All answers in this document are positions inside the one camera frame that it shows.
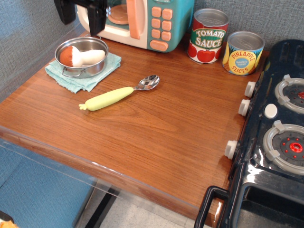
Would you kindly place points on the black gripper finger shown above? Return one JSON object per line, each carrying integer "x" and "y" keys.
{"x": 66, "y": 10}
{"x": 97, "y": 16}

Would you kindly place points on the plush brown white mushroom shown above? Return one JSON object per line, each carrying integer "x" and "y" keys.
{"x": 72, "y": 57}

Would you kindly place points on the small stainless steel pan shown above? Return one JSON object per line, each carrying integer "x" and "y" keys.
{"x": 83, "y": 44}

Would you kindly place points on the teal toy microwave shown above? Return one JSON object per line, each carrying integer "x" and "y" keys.
{"x": 157, "y": 25}

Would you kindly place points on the tomato sauce can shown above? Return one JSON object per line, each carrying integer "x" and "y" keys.
{"x": 208, "y": 31}

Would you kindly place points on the pineapple slices can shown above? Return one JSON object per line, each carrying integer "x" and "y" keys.
{"x": 243, "y": 52}

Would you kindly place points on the orange object at corner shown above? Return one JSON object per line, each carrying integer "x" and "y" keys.
{"x": 6, "y": 221}

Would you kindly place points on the black toy stove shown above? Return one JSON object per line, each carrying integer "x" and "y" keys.
{"x": 266, "y": 179}

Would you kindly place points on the spoon with yellow-green handle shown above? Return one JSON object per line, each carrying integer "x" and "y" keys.
{"x": 109, "y": 98}

